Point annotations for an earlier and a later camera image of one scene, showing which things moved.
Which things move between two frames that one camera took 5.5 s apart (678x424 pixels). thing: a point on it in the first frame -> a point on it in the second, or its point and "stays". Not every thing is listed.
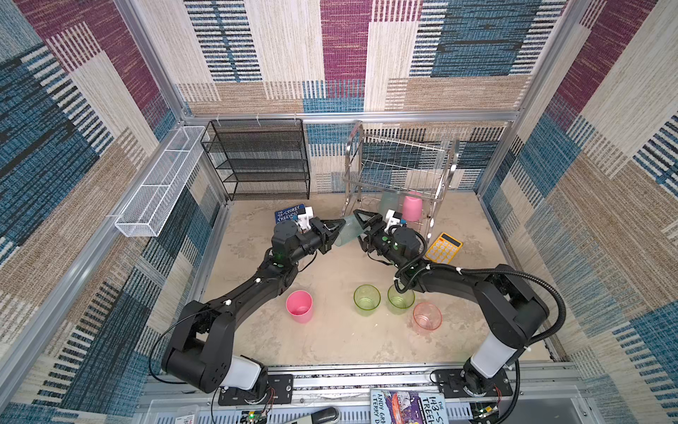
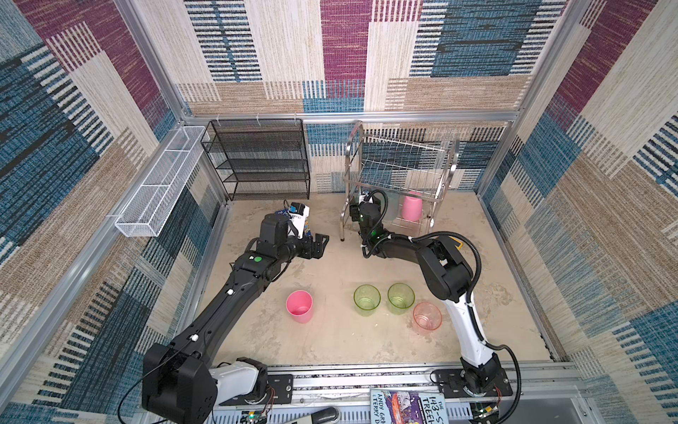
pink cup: (412, 208) stays
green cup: (399, 302) stays
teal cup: (389, 200) stays
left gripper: (327, 238) -> (317, 248)
